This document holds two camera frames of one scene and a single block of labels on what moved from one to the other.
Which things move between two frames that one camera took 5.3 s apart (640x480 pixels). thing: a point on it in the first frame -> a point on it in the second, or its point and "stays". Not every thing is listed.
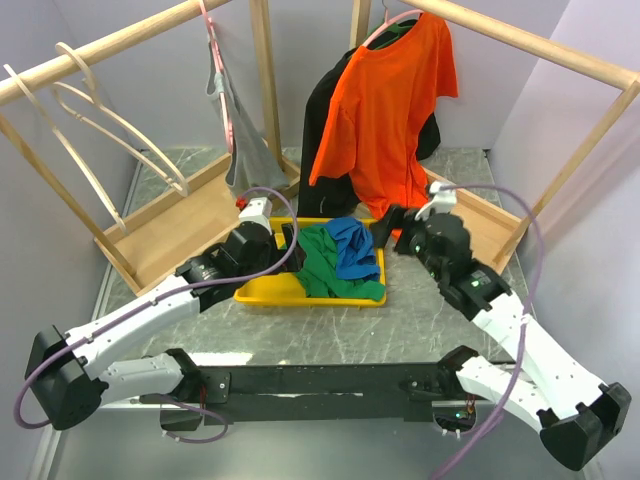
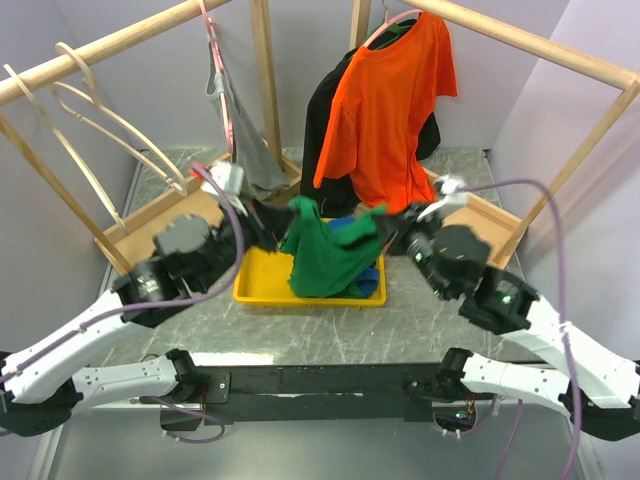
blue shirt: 355,252 -> 368,279
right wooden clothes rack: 495,235 stays
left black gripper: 294,261 -> 267,232
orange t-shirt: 378,113 stays
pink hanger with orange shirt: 387,22 stays
